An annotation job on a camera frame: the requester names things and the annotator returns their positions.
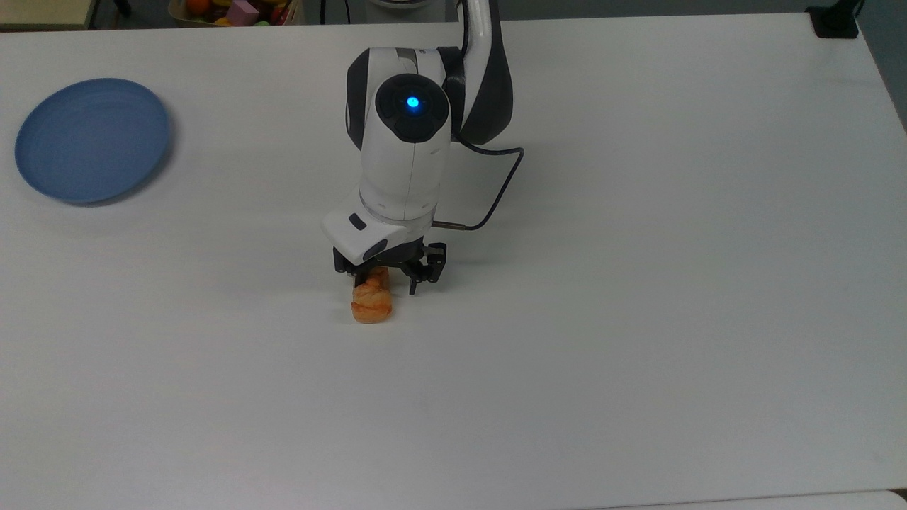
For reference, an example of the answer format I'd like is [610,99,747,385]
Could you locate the light wooden board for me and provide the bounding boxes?
[0,0,97,31]

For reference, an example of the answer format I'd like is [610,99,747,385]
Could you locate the blue round plate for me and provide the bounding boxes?
[14,78,171,207]

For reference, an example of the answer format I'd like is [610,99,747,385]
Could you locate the basket of toy fruit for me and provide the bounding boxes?
[168,0,306,28]

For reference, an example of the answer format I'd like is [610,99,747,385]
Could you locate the orange glazed bread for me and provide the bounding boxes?
[351,267,393,324]

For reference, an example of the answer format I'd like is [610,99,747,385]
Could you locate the black cables behind table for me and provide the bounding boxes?
[317,0,353,26]

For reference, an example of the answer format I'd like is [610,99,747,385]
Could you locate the black stand clamp base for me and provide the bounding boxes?
[806,0,862,39]

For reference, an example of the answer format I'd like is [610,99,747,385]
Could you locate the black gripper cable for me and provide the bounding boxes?
[432,135,526,232]

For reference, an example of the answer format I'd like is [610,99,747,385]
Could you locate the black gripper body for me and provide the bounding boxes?
[333,241,449,283]

